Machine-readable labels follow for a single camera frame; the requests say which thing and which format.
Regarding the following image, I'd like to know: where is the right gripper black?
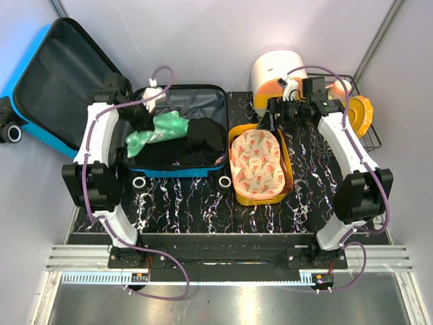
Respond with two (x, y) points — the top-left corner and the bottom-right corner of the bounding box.
(256, 96), (309, 131)

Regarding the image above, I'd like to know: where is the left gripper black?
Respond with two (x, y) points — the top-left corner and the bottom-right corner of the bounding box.
(119, 95), (158, 133)

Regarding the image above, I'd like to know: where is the green tie-dye cloth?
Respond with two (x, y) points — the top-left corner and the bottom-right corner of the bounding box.
(126, 111), (189, 158)

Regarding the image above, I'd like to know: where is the pink floral cloth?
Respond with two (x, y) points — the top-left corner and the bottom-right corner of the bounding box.
(229, 127), (286, 200)

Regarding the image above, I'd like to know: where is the black clothes pile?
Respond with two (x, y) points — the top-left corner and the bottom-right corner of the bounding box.
(127, 118), (227, 169)

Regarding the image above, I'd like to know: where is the yellow plastic basket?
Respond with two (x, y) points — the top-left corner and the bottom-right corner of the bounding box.
(229, 124), (294, 206)

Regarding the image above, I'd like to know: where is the blue fish-print suitcase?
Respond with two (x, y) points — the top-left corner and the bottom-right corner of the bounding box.
(1, 18), (228, 189)

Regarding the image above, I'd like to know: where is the brown towel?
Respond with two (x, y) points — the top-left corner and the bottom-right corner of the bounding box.
(277, 129), (294, 194)

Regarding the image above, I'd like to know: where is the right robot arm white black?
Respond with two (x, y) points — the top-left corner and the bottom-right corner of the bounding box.
(258, 77), (394, 269)

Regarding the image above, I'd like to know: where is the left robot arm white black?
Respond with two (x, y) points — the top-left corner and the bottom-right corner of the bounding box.
(62, 73), (161, 268)

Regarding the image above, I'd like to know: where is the white drawer cabinet with orange drawers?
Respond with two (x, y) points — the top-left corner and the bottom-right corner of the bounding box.
(250, 50), (307, 117)

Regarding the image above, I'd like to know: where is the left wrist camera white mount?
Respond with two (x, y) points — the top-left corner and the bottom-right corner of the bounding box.
(141, 78), (166, 113)

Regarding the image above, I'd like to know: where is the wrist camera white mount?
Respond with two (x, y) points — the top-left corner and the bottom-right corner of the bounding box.
(141, 78), (166, 113)
(277, 77), (300, 102)

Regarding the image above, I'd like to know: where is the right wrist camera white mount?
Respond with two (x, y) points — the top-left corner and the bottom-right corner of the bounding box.
(277, 77), (300, 102)

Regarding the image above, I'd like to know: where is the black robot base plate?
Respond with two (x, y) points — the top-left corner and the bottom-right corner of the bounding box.
(107, 232), (348, 272)

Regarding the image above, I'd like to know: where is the aluminium rail frame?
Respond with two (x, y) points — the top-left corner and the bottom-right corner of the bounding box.
(31, 244), (432, 324)

